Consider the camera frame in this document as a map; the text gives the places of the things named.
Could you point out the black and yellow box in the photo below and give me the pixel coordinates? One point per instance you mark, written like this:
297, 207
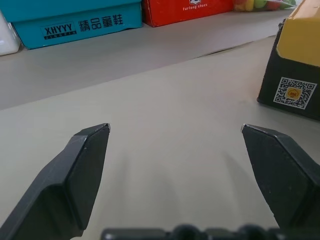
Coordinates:
295, 70

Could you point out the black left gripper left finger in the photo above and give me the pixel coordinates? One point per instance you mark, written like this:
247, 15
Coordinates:
62, 180

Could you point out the white box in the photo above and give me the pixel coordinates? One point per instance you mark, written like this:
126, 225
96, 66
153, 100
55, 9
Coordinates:
7, 37

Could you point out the red shoe box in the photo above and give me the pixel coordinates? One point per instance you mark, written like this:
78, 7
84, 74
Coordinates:
185, 11

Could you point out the bag of colourful toy fruit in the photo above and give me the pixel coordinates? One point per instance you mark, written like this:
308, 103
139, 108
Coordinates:
262, 4

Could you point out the teal shoe box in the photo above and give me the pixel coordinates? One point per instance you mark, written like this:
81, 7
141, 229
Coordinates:
75, 23

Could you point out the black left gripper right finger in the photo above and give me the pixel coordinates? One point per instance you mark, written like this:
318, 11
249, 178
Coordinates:
280, 175

